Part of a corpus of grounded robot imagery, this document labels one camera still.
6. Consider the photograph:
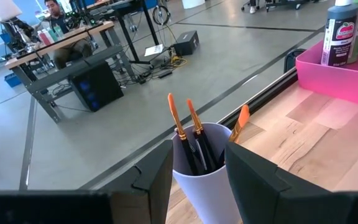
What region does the black chair base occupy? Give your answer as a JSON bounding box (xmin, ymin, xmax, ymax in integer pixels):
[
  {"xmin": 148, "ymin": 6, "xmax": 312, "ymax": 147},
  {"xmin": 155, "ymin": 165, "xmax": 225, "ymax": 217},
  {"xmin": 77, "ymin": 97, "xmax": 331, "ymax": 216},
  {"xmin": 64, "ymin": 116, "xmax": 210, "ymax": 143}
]
[{"xmin": 264, "ymin": 0, "xmax": 321, "ymax": 13}]

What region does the lilac plastic cup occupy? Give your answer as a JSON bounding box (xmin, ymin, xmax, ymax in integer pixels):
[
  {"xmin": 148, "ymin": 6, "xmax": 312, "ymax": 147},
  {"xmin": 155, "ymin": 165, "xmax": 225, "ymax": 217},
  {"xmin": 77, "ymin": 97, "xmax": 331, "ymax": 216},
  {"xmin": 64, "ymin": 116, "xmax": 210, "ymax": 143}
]
[{"xmin": 170, "ymin": 122, "xmax": 244, "ymax": 224}]

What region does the person's foot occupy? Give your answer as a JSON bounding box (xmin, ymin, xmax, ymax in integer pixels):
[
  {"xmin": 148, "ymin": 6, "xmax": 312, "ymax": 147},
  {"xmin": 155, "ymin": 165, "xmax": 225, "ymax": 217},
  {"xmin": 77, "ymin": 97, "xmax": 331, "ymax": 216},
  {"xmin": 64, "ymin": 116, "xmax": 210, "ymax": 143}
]
[{"xmin": 247, "ymin": 0, "xmax": 258, "ymax": 15}]

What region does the pink plastic bin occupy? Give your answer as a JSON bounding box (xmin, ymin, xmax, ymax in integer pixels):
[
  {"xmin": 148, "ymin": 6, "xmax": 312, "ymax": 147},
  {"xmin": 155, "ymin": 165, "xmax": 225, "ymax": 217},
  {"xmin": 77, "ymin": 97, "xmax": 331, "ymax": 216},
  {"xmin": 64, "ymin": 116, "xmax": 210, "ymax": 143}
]
[{"xmin": 295, "ymin": 40, "xmax": 358, "ymax": 110}]

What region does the coiled black cable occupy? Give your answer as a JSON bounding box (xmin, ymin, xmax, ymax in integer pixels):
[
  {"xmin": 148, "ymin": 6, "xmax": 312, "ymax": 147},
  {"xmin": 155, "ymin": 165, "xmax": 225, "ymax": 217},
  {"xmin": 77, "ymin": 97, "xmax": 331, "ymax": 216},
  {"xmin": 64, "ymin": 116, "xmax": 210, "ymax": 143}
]
[{"xmin": 152, "ymin": 4, "xmax": 172, "ymax": 26}]

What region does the pink background bottle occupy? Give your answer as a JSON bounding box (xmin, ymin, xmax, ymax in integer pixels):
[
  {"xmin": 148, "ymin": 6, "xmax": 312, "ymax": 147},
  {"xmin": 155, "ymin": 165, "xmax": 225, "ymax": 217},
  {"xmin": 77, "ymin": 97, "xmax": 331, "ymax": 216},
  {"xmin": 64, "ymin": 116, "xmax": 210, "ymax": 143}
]
[{"xmin": 37, "ymin": 29, "xmax": 52, "ymax": 47}]

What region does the black desk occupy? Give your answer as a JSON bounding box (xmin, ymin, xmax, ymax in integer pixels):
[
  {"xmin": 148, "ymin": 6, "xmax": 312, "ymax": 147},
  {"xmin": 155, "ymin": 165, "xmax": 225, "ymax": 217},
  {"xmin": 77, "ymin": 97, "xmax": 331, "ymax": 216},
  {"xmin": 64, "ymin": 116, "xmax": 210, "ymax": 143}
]
[{"xmin": 109, "ymin": 0, "xmax": 171, "ymax": 65}]

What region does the large black paint bottle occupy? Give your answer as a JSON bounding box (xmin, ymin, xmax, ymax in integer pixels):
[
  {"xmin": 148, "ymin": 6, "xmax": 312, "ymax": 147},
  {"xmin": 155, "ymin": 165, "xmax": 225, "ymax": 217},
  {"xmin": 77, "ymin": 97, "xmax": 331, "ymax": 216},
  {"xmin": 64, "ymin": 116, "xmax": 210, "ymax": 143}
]
[{"xmin": 320, "ymin": 0, "xmax": 358, "ymax": 68}]

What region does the green background bottle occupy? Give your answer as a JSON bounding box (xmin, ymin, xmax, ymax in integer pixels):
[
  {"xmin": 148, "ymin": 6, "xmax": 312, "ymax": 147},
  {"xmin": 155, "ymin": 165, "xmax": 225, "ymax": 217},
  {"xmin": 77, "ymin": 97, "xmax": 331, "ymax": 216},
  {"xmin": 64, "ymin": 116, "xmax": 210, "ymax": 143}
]
[{"xmin": 53, "ymin": 24, "xmax": 65, "ymax": 39}]

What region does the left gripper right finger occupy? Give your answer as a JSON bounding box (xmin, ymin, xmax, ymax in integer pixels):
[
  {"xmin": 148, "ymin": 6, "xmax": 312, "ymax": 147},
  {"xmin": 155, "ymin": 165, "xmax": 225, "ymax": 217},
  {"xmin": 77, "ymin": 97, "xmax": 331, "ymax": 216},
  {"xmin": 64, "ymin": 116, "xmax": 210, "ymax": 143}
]
[{"xmin": 224, "ymin": 141, "xmax": 332, "ymax": 224}]

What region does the person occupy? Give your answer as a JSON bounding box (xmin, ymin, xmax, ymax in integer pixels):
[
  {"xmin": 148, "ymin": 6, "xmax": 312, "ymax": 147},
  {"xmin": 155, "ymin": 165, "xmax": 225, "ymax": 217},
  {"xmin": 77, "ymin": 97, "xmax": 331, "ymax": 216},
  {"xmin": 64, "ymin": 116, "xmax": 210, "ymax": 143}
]
[{"xmin": 44, "ymin": 0, "xmax": 94, "ymax": 70}]

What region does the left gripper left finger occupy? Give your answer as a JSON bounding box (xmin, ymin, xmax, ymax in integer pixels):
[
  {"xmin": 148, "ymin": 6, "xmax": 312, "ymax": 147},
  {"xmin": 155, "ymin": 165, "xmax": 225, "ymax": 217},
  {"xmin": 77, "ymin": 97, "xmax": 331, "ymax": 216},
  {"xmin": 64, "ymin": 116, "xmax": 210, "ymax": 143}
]
[{"xmin": 101, "ymin": 139, "xmax": 174, "ymax": 224}]

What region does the floor cable bundle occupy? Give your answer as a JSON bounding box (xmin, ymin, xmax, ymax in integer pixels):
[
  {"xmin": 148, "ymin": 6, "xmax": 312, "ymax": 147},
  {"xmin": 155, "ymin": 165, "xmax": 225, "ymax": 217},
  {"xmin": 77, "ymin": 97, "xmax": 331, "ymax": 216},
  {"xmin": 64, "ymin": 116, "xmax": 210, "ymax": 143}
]
[{"xmin": 116, "ymin": 46, "xmax": 188, "ymax": 85}]

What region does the black box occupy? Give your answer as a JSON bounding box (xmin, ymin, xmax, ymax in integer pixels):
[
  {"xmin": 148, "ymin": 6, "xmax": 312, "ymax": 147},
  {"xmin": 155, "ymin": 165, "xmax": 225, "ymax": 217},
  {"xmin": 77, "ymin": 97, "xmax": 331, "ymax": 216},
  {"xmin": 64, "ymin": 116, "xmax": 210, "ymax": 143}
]
[{"xmin": 173, "ymin": 30, "xmax": 200, "ymax": 57}]

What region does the background wooden work table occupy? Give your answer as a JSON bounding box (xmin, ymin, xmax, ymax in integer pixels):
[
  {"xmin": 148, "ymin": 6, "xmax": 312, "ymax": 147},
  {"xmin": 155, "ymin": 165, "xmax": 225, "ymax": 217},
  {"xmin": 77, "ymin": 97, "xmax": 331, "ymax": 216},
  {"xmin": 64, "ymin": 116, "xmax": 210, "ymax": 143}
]
[{"xmin": 4, "ymin": 20, "xmax": 138, "ymax": 124}]

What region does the white paper sheet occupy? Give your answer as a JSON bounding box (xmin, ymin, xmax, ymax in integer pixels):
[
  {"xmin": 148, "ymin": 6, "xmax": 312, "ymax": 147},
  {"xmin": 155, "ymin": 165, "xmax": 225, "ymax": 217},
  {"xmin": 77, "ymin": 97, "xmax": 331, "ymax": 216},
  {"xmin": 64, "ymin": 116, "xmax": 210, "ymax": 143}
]
[{"xmin": 144, "ymin": 44, "xmax": 165, "ymax": 58}]

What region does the blue floor bin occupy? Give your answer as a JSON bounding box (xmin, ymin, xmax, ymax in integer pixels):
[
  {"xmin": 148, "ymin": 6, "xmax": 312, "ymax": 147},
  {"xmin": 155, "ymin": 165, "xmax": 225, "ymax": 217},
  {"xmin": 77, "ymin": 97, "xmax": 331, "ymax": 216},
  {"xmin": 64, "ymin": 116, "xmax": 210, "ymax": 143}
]
[{"xmin": 4, "ymin": 73, "xmax": 22, "ymax": 88}]

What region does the black computer tower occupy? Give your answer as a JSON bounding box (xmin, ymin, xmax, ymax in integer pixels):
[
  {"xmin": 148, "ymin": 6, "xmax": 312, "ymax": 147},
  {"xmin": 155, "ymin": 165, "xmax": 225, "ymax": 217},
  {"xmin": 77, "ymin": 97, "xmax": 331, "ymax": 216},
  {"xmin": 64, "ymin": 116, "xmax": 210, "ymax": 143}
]
[{"xmin": 68, "ymin": 60, "xmax": 125, "ymax": 113}]

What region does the black rounded mount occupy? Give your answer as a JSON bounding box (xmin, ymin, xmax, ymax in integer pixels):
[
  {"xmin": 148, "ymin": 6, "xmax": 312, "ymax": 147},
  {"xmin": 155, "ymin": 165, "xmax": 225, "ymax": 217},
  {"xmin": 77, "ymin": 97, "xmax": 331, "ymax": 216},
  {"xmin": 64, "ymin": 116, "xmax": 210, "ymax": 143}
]
[{"xmin": 283, "ymin": 48, "xmax": 306, "ymax": 75}]

